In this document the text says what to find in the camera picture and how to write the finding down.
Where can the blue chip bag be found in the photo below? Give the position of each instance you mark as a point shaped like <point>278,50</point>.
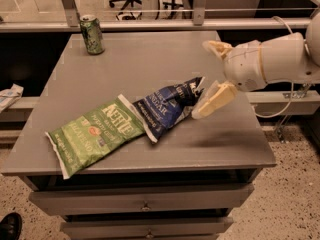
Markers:
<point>166,107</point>

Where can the metal window railing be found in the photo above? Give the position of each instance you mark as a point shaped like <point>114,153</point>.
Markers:
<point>63,15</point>

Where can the black leather shoe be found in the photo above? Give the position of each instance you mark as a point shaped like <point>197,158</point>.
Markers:
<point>11,226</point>

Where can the grey drawer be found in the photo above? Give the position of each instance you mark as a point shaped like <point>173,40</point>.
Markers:
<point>147,229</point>
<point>134,200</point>

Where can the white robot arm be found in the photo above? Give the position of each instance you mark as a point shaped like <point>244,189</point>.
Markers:
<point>293,58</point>

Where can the white packet on ledge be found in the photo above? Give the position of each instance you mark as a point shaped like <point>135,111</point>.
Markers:
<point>10,96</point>

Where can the green soda can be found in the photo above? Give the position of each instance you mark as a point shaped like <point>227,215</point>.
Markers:
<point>92,34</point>

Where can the green jalapeno chip bag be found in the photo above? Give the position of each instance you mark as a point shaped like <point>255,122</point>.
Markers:
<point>89,138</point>

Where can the grey drawer cabinet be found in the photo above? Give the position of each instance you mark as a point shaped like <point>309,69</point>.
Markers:
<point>227,147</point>

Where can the upper grey drawer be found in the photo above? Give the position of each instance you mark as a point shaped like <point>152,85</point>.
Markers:
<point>134,200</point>

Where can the lower grey drawer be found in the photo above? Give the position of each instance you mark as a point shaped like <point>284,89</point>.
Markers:
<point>147,229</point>

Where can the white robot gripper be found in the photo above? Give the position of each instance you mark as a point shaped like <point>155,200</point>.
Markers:
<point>244,67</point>

